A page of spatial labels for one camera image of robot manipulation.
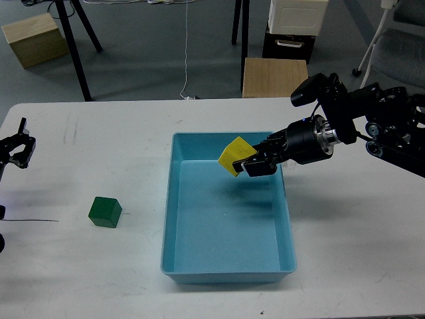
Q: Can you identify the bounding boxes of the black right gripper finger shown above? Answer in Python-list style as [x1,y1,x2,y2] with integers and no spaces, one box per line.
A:
[253,131,286,154]
[232,154,278,177]

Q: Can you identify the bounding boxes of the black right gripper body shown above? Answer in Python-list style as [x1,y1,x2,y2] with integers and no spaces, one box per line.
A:
[266,115,341,165]

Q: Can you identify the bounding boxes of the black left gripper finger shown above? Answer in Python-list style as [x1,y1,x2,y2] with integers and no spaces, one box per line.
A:
[1,118,36,169]

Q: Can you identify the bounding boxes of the yellow cube block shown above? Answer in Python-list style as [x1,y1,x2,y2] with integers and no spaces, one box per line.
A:
[218,136,257,177]

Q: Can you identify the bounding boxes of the green cube block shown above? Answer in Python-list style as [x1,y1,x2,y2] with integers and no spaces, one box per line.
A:
[88,197,122,228]

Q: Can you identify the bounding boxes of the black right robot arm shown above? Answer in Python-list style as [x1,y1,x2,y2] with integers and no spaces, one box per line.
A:
[230,73,424,177]

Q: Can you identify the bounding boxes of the light wooden box left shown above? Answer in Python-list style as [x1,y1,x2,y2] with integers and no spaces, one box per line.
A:
[1,13,69,69]

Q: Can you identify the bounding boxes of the blue plastic tray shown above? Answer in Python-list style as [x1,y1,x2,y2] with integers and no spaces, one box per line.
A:
[161,132,297,284]

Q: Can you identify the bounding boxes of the black storage crate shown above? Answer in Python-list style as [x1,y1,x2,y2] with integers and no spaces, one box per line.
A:
[262,27,316,64]

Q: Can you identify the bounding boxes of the grey office chair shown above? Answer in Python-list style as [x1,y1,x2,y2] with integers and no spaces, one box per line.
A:
[352,1,424,88]

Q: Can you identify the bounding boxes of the black stand legs centre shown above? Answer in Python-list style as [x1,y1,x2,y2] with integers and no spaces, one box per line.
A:
[231,0,250,91]

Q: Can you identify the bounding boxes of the black tripod stand left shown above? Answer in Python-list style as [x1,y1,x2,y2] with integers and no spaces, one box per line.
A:
[52,0,103,102]

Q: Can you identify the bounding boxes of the white hanging cable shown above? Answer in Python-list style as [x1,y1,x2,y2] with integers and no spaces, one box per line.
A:
[82,0,197,100]

